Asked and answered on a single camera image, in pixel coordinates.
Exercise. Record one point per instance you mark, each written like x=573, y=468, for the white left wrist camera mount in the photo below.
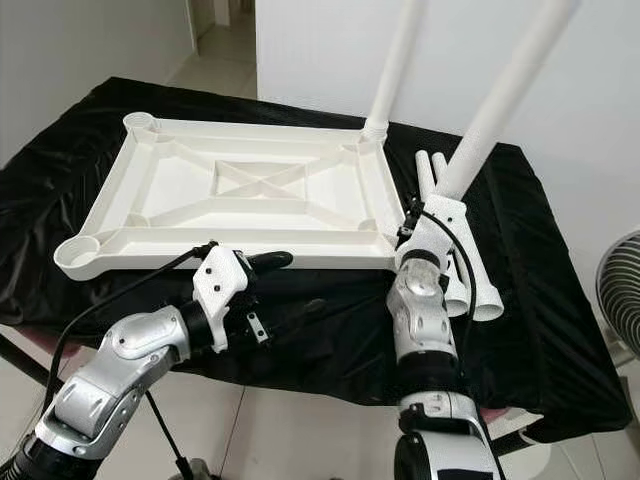
x=225, y=280

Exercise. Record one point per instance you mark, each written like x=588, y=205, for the white standing fan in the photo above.
x=622, y=290

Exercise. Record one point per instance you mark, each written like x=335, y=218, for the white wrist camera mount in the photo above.
x=445, y=220
x=225, y=280

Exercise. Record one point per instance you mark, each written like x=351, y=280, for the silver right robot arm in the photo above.
x=425, y=300

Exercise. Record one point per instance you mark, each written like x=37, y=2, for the black tablecloth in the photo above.
x=340, y=350

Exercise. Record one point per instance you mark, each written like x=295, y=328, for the white plastic table top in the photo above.
x=170, y=190

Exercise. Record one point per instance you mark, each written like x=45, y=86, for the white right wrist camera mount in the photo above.
x=445, y=220

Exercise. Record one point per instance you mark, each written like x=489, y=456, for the grey robot left foot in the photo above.
x=192, y=468

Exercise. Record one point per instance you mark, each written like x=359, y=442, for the red plastic stool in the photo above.
x=25, y=347

